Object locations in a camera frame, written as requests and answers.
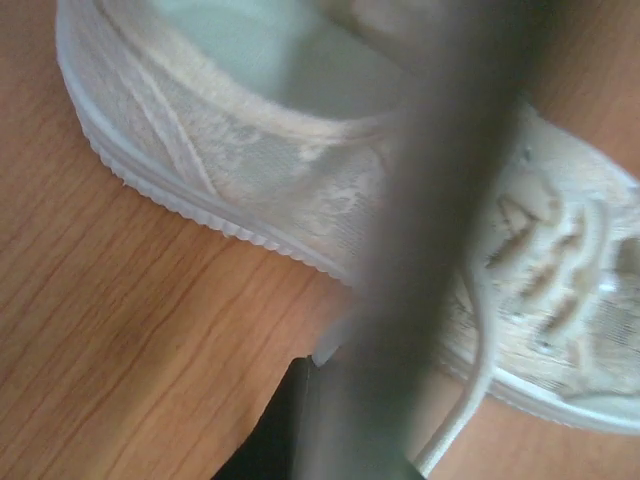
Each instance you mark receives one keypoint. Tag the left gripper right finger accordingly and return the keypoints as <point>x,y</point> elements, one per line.
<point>470,61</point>

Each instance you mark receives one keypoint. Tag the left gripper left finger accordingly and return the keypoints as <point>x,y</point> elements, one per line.
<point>271,450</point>

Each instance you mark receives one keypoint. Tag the beige lace platform sneaker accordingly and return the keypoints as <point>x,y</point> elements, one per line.
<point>271,121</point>

